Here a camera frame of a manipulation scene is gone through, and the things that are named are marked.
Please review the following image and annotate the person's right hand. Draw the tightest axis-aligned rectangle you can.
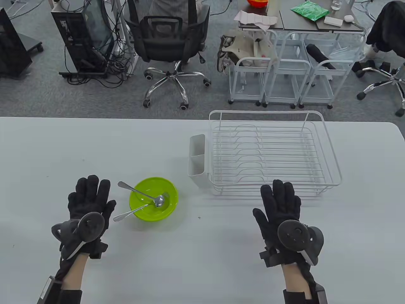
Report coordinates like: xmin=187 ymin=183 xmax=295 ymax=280
xmin=252 ymin=180 xmax=310 ymax=266

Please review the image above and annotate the person's left hand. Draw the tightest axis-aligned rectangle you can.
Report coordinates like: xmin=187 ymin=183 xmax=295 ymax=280
xmin=60 ymin=175 xmax=116 ymax=259

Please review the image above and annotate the person's right forearm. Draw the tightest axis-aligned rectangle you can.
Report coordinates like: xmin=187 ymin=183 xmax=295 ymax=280
xmin=281 ymin=263 xmax=317 ymax=304

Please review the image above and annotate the person's left forearm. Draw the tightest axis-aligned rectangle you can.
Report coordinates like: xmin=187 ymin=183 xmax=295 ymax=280
xmin=54 ymin=253 xmax=90 ymax=304

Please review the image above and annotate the metal fork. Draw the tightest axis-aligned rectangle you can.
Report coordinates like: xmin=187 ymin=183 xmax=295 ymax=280
xmin=113 ymin=203 xmax=153 ymax=222

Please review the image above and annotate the dark grey left glove controller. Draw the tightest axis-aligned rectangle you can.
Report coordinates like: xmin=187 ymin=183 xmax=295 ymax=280
xmin=52 ymin=212 xmax=106 ymax=261

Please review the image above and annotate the dark grey glove controller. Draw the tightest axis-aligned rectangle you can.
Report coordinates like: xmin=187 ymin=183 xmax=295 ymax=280
xmin=52 ymin=212 xmax=106 ymax=261
xmin=277 ymin=220 xmax=325 ymax=266

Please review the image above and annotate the dark grey right glove controller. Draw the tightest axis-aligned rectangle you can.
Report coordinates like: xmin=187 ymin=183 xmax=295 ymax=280
xmin=277 ymin=220 xmax=325 ymax=266

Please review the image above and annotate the green plastic bowl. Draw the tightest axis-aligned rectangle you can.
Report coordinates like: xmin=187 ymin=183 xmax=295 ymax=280
xmin=129 ymin=177 xmax=179 ymax=222

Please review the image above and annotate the metal spoon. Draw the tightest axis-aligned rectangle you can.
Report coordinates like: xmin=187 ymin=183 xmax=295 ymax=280
xmin=117 ymin=181 xmax=166 ymax=208

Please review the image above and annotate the white plastic cutlery holder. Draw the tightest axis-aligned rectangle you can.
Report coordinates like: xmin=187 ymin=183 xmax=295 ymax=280
xmin=188 ymin=134 xmax=208 ymax=189

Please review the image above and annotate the white metal cart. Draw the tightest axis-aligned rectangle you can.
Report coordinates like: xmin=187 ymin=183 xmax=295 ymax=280
xmin=297 ymin=32 xmax=367 ymax=110
xmin=228 ymin=30 xmax=279 ymax=106
xmin=262 ymin=31 xmax=312 ymax=108

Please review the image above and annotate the beige bag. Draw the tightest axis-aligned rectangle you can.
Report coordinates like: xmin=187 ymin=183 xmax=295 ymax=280
xmin=216 ymin=31 xmax=278 ymax=74

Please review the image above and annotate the black computer tower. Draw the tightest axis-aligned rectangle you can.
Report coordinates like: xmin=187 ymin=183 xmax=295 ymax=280
xmin=50 ymin=0 xmax=115 ymax=77

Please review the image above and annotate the office chair with chrome base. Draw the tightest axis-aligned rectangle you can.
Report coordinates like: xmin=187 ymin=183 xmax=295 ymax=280
xmin=351 ymin=44 xmax=405 ymax=117

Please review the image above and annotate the black mesh office chair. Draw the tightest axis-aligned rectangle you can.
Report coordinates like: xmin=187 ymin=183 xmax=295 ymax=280
xmin=124 ymin=0 xmax=212 ymax=111

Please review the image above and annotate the black box on wheels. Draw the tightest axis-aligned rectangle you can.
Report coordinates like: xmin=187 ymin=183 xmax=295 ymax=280
xmin=0 ymin=8 xmax=44 ymax=79

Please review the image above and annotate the dark grey desk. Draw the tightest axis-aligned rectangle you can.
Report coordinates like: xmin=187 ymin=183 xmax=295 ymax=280
xmin=237 ymin=0 xmax=365 ymax=33

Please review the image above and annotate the pink cloth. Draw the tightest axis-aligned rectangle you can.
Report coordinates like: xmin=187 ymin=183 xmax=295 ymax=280
xmin=234 ymin=10 xmax=279 ymax=32

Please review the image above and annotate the green plastic bag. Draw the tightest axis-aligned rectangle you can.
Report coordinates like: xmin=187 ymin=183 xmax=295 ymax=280
xmin=290 ymin=0 xmax=330 ymax=22

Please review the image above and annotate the black jacket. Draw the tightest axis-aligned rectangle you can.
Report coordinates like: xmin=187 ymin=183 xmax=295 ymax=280
xmin=366 ymin=0 xmax=405 ymax=59

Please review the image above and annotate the white wire dish rack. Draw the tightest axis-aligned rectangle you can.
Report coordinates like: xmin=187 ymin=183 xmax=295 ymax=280
xmin=209 ymin=110 xmax=343 ymax=197

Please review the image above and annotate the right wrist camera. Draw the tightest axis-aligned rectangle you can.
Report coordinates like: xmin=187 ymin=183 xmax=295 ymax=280
xmin=313 ymin=283 xmax=328 ymax=304

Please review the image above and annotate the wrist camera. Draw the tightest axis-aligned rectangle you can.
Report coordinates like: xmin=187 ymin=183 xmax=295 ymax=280
xmin=313 ymin=283 xmax=328 ymax=304
xmin=37 ymin=275 xmax=63 ymax=304

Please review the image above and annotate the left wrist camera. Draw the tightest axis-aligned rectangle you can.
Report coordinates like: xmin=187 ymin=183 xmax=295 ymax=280
xmin=37 ymin=275 xmax=63 ymax=304

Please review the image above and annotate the bundle of black cables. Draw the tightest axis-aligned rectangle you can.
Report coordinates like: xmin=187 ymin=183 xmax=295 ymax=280
xmin=59 ymin=0 xmax=140 ymax=89

